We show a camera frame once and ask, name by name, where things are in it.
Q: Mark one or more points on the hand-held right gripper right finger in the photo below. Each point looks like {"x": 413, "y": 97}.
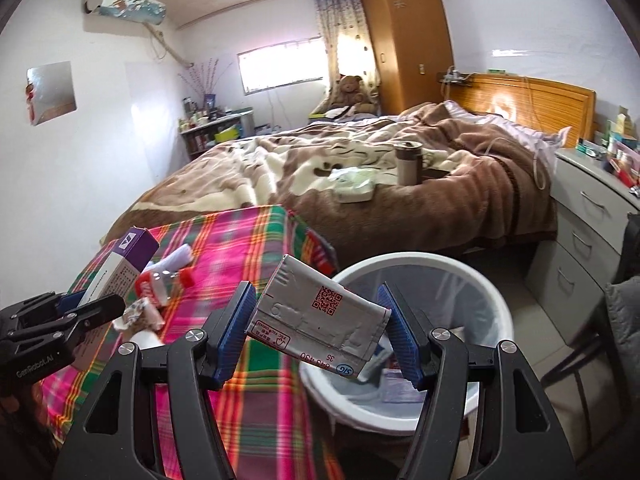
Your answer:
{"x": 402, "y": 340}

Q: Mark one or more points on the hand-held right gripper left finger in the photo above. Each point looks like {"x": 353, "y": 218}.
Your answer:
{"x": 232, "y": 340}

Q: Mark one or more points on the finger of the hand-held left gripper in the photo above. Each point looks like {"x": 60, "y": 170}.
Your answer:
{"x": 67, "y": 300}
{"x": 100, "y": 306}

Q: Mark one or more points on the patterned white paper pack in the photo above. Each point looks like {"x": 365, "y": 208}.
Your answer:
{"x": 140, "y": 315}

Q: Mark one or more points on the white purple medicine box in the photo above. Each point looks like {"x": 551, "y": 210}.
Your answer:
{"x": 125, "y": 260}

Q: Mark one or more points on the crushed clear plastic bottle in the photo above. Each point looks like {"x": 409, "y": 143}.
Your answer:
{"x": 155, "y": 287}

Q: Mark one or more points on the purple silver drink carton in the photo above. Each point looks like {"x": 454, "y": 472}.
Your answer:
{"x": 310, "y": 320}

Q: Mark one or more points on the white trash bin with liner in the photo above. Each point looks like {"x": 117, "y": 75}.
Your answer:
{"x": 500, "y": 320}

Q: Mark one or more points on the pink green plaid cloth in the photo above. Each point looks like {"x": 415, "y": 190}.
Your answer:
{"x": 235, "y": 240}

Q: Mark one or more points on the brown cream blanket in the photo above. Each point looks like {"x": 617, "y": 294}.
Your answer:
{"x": 450, "y": 200}

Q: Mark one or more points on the white green tissue box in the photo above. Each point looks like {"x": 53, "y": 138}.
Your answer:
{"x": 352, "y": 187}

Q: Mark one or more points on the dark phone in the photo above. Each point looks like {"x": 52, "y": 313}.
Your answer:
{"x": 435, "y": 174}

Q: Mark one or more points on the black metal chair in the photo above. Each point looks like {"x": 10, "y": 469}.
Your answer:
{"x": 575, "y": 385}

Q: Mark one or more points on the grey shelf with bottles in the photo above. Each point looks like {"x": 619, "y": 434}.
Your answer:
{"x": 215, "y": 135}

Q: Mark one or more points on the grey nightstand with drawers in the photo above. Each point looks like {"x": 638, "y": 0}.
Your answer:
{"x": 585, "y": 230}

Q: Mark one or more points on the dark grey clothes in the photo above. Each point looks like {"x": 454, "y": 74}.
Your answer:
{"x": 625, "y": 330}

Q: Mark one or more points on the lilac pillow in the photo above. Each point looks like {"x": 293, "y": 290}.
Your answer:
{"x": 520, "y": 132}

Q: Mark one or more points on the dried branches in vase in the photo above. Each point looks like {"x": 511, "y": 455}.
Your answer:
{"x": 205, "y": 77}

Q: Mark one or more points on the brown teddy bear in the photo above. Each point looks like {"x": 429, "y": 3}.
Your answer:
{"x": 350, "y": 92}

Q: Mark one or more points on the air conditioner pipe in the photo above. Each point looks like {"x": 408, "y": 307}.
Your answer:
{"x": 170, "y": 50}

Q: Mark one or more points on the power strip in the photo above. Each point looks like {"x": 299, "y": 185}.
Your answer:
{"x": 455, "y": 76}

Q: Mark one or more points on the window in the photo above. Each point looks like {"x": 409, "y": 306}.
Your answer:
{"x": 280, "y": 67}

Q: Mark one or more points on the wooden headboard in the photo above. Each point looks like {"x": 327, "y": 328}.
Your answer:
{"x": 550, "y": 105}

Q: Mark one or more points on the cluster of small toiletry boxes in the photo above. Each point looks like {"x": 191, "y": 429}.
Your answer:
{"x": 620, "y": 155}

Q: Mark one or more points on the wooden wardrobe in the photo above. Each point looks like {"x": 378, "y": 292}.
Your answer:
{"x": 405, "y": 40}

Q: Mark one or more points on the white air conditioner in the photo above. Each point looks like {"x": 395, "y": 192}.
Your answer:
{"x": 125, "y": 2}

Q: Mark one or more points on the patterned curtain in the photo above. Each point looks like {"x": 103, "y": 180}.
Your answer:
{"x": 345, "y": 35}

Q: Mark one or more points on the square wall mirror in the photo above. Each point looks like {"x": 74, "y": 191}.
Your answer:
{"x": 52, "y": 92}

